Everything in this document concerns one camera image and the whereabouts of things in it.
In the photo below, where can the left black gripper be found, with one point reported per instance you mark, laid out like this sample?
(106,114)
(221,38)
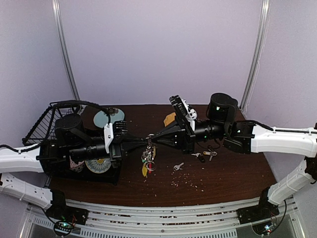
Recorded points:
(120,148)

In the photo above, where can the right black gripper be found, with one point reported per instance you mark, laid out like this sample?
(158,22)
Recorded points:
(185,134)

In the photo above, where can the keyring bundle with coloured tags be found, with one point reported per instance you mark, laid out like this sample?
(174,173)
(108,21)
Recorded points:
(148,157)

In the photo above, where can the single silver key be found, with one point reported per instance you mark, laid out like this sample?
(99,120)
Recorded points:
(178,167)

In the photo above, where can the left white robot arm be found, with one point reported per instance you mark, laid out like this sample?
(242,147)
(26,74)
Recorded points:
(23,159)

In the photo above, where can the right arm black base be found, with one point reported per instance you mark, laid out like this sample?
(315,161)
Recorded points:
(263,210)

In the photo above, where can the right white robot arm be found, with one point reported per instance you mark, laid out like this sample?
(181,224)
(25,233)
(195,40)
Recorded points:
(244,137)

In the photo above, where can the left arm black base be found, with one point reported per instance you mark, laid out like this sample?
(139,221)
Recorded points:
(64,217)

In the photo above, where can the keys with yellow tag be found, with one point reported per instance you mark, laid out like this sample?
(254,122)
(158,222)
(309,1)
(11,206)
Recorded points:
(210,154)

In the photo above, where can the yellow dotted plate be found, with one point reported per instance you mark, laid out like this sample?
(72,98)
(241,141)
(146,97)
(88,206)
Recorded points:
(170,118)

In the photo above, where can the light blue flower plate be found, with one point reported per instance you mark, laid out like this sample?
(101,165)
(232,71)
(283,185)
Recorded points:
(101,118)

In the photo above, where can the red patterned plate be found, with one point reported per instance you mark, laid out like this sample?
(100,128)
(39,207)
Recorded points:
(76,167)

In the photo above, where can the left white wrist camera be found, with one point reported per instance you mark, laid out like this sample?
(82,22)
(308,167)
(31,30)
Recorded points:
(114,134)

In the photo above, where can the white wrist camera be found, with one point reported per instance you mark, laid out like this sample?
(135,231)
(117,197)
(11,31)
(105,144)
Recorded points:
(114,134)
(183,110)

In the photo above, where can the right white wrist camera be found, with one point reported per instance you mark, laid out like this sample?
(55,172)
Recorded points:
(183,110)

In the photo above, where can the black wire dish rack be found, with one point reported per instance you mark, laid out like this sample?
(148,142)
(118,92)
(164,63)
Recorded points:
(62,135)

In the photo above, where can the aluminium slotted front rail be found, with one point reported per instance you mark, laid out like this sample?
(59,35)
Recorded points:
(199,221)

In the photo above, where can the left aluminium frame post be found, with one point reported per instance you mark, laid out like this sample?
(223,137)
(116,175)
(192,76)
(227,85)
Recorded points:
(64,50)

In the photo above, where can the aluminium frame post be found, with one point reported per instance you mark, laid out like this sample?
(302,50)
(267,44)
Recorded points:
(255,63)
(64,50)

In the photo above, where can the right aluminium frame post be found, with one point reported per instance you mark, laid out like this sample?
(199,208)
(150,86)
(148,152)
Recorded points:
(255,63)

